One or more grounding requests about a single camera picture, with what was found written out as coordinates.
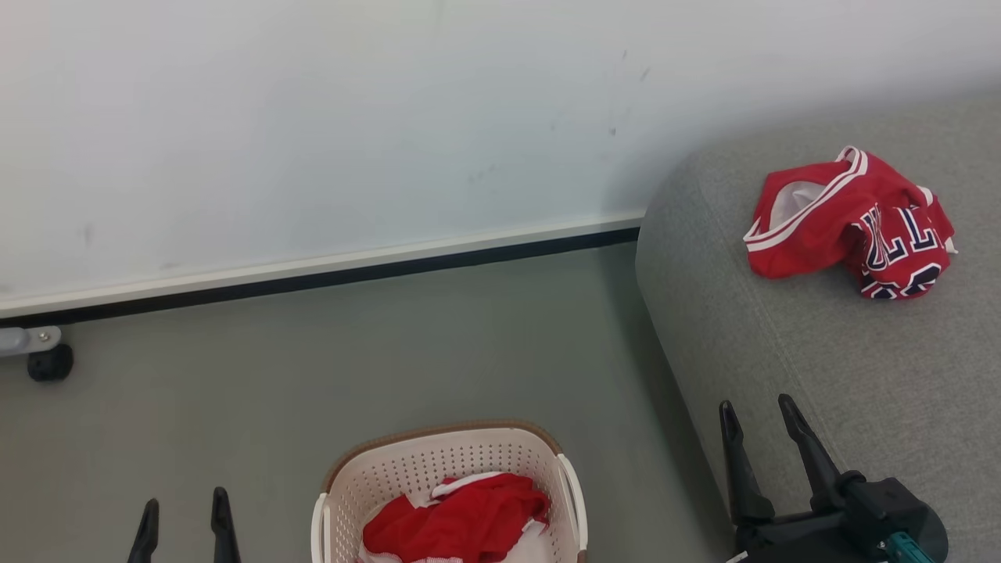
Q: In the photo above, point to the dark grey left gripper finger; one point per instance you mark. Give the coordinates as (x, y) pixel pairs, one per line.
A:
(145, 536)
(224, 528)

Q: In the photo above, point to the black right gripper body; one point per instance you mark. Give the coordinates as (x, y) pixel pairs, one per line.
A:
(868, 524)

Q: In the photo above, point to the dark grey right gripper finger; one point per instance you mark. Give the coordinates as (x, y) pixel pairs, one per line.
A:
(741, 469)
(813, 461)

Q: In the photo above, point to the red basketball jersey white trim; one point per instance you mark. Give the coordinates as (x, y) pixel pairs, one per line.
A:
(821, 227)

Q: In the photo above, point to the grey fabric sofa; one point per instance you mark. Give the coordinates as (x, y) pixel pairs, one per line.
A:
(821, 367)

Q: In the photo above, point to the cream perforated laundry basket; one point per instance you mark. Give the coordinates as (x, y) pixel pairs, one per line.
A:
(407, 469)

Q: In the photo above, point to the black caster wheel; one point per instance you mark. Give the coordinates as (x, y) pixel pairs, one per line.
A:
(51, 363)

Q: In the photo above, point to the red and white garment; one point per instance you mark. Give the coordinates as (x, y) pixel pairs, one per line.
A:
(461, 520)

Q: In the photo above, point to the white baseboard with black strip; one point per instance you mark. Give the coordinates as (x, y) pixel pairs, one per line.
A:
(313, 275)

